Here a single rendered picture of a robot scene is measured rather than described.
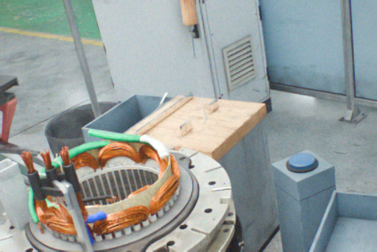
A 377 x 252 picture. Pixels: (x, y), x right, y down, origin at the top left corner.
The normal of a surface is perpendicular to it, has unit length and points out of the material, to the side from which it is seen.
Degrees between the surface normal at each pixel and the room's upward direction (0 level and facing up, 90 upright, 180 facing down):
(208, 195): 0
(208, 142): 0
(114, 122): 90
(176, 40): 90
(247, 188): 90
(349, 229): 0
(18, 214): 90
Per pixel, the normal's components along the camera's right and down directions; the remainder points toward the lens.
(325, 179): 0.41, 0.33
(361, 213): -0.43, 0.46
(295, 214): -0.89, 0.33
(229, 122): -0.18, -0.89
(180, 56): -0.70, 0.42
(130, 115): 0.81, 0.11
